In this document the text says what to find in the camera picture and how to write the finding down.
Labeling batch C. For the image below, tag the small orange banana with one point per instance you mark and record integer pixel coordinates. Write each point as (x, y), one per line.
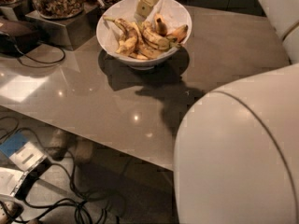
(178, 34)

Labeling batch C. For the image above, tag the white power strip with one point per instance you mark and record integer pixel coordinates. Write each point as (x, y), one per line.
(9, 211)

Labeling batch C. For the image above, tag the long spotted banana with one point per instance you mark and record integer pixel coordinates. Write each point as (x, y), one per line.
(129, 35)

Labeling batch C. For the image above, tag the small upright yellow banana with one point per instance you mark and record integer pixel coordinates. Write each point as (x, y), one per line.
(160, 26)

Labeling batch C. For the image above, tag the dark round appliance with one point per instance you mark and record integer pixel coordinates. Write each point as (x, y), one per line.
(17, 37)

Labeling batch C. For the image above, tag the spotted banana bunch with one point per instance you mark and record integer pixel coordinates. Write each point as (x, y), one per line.
(150, 45)

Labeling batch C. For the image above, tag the glass jar of nuts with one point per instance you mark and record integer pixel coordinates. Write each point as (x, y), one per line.
(58, 9)

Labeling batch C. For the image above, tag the blue white floor box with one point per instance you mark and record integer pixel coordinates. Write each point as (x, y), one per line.
(24, 154)

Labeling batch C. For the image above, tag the steel display stand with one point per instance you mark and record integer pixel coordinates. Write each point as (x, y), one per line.
(16, 11)
(70, 33)

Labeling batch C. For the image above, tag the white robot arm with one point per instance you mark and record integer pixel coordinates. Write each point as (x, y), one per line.
(236, 156)

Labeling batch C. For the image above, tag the white ceramic bowl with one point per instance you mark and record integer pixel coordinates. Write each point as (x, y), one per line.
(107, 33)

